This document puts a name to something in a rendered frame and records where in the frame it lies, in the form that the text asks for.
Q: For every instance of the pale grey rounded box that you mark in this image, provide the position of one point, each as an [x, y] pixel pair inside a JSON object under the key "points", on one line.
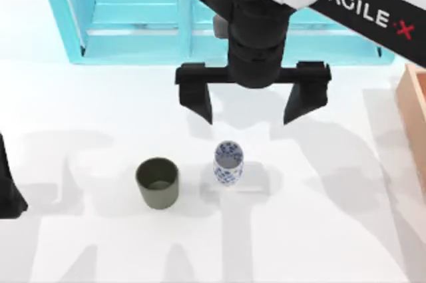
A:
{"points": [[219, 26]]}

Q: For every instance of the blue and white patterned cup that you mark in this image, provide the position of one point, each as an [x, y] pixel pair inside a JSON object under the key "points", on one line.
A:
{"points": [[227, 166]]}

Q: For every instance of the white square coaster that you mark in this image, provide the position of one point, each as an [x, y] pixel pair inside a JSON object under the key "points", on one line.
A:
{"points": [[256, 179]]}

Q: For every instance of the olive green cup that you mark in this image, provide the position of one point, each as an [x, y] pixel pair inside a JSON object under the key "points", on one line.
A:
{"points": [[157, 184]]}

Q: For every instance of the light blue rack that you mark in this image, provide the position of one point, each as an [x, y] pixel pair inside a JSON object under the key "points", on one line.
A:
{"points": [[139, 13]]}

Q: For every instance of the salmon-coloured shallow box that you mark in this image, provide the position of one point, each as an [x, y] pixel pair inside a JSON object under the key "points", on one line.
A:
{"points": [[412, 113]]}

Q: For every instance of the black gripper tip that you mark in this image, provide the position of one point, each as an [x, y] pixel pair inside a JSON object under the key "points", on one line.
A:
{"points": [[8, 189]]}

